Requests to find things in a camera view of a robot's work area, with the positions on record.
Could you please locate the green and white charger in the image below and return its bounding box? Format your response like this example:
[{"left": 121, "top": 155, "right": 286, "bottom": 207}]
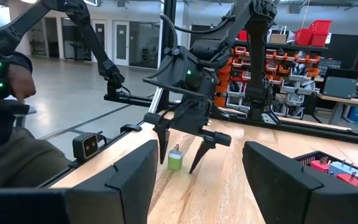
[{"left": 167, "top": 144, "right": 184, "bottom": 171}]

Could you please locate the person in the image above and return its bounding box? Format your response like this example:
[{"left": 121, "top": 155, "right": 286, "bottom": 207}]
[{"left": 0, "top": 102, "right": 71, "bottom": 189}]

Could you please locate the red storage bin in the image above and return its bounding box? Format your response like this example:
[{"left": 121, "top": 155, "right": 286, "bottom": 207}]
[
  {"left": 309, "top": 19, "right": 334, "bottom": 47},
  {"left": 294, "top": 28, "right": 312, "bottom": 47}
]

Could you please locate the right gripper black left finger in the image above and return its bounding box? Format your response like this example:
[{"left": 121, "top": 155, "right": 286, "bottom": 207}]
[{"left": 63, "top": 139, "right": 160, "bottom": 224}]

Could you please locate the shelf with orange bins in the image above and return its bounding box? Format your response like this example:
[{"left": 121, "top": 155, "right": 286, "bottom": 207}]
[{"left": 214, "top": 29, "right": 329, "bottom": 121}]

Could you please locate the white door with window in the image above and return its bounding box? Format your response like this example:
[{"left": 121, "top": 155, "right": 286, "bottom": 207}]
[
  {"left": 91, "top": 20, "right": 108, "bottom": 60},
  {"left": 112, "top": 21, "right": 130, "bottom": 67}
]

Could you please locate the person's hand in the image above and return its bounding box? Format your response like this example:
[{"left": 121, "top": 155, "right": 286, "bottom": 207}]
[{"left": 6, "top": 63, "right": 37, "bottom": 103}]

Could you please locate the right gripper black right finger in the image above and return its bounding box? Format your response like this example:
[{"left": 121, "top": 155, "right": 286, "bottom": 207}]
[{"left": 242, "top": 141, "right": 358, "bottom": 224}]

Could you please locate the grey equipment case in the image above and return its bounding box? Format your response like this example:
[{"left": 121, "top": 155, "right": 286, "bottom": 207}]
[{"left": 323, "top": 76, "right": 358, "bottom": 100}]

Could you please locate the black table-level camera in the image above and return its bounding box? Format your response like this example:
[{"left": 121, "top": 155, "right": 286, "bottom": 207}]
[{"left": 72, "top": 133, "right": 101, "bottom": 163}]

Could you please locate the wooden desk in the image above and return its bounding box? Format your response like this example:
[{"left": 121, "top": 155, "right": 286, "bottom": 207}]
[{"left": 317, "top": 92, "right": 358, "bottom": 126}]

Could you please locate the black mesh basket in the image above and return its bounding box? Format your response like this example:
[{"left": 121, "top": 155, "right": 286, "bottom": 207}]
[{"left": 293, "top": 150, "right": 358, "bottom": 194}]

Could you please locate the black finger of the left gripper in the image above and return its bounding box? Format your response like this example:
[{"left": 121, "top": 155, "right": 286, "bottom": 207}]
[
  {"left": 188, "top": 138, "right": 218, "bottom": 175},
  {"left": 153, "top": 123, "right": 172, "bottom": 165}
]

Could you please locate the light blue wall charger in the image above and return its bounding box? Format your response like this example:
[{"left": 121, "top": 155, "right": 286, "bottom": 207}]
[{"left": 328, "top": 160, "right": 358, "bottom": 179}]

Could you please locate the pinkish red wall charger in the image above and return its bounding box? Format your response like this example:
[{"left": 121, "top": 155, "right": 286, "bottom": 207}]
[{"left": 310, "top": 156, "right": 331, "bottom": 174}]

